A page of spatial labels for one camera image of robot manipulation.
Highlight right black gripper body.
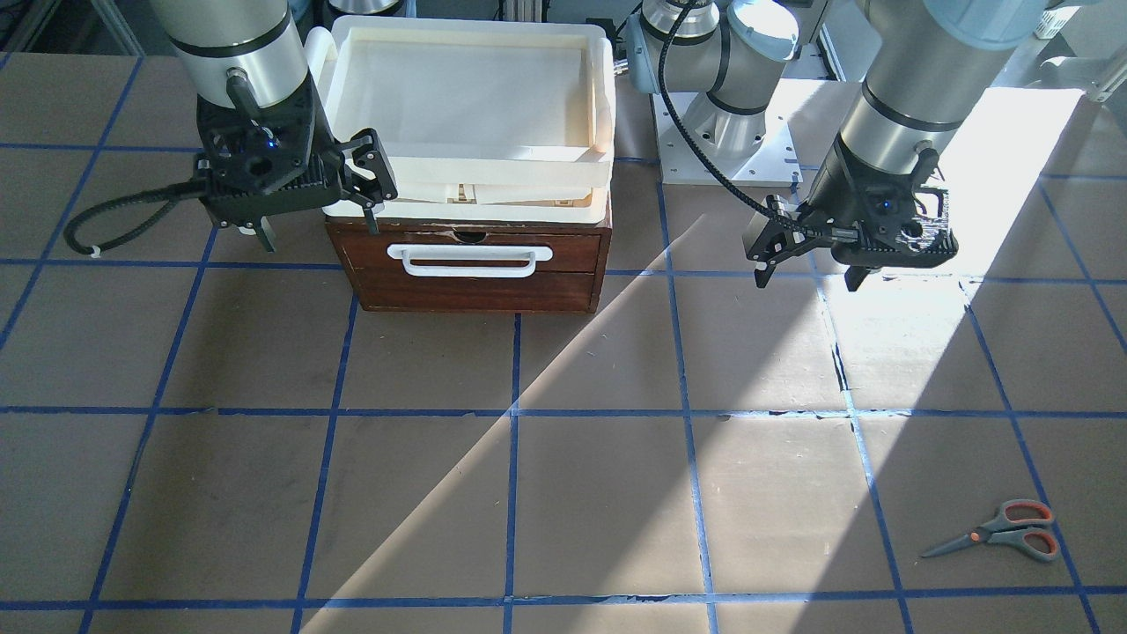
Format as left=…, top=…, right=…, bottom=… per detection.
left=196, top=77, right=343, bottom=225

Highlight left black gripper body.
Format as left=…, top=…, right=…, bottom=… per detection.
left=799, top=139, right=959, bottom=268

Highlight wooden drawer with white handle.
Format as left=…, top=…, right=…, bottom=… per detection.
left=335, top=232, right=600, bottom=278

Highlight grey orange scissors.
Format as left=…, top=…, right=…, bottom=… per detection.
left=921, top=500, right=1061, bottom=563

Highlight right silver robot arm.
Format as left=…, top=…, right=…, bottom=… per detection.
left=152, top=1, right=397, bottom=250

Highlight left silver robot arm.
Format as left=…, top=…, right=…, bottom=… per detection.
left=624, top=1, right=1065, bottom=291

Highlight brown wooden drawer cabinet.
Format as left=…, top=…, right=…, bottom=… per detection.
left=325, top=197, right=613, bottom=313

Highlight white plastic bin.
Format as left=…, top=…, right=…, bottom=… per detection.
left=307, top=16, right=615, bottom=224

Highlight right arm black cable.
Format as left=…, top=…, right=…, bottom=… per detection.
left=64, top=181, right=208, bottom=259

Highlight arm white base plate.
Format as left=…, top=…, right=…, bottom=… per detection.
left=653, top=92, right=802, bottom=188

